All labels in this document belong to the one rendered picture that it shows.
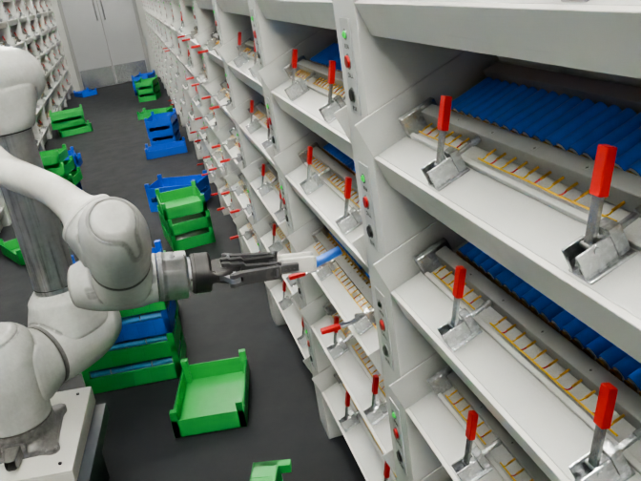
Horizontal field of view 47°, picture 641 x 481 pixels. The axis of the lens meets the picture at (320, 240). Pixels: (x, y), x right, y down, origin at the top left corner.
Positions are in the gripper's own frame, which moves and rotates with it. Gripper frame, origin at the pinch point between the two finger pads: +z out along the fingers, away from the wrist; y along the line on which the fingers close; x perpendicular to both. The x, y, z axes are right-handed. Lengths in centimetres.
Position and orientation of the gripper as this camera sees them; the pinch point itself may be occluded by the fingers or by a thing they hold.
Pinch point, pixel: (297, 262)
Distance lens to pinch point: 139.5
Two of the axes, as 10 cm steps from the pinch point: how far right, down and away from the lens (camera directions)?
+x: 0.2, 9.5, 3.2
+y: -2.5, -3.1, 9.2
